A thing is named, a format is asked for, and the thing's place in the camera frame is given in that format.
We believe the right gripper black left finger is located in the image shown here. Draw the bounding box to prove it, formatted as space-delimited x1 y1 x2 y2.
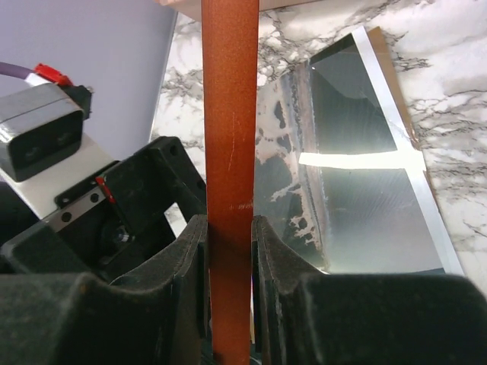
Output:
1 215 208 364

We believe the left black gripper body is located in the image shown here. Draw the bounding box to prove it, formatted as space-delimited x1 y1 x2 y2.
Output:
1 137 206 281

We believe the orange wooden picture frame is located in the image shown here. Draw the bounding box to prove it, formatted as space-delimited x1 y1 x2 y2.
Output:
202 5 259 364

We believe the orange translucent plastic storage box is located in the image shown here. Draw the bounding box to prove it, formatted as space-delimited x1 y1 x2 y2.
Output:
157 0 314 21

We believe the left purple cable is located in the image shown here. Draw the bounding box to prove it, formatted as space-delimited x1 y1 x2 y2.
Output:
0 60 73 90

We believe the landscape photo print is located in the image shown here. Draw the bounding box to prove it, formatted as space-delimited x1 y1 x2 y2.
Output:
254 27 463 275

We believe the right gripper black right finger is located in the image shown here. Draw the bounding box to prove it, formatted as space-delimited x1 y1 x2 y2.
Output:
252 216 486 364

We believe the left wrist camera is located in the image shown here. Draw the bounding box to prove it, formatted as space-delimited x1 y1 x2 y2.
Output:
1 83 113 219

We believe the brown cardboard backing board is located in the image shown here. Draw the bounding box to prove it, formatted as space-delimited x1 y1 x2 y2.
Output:
367 27 425 164

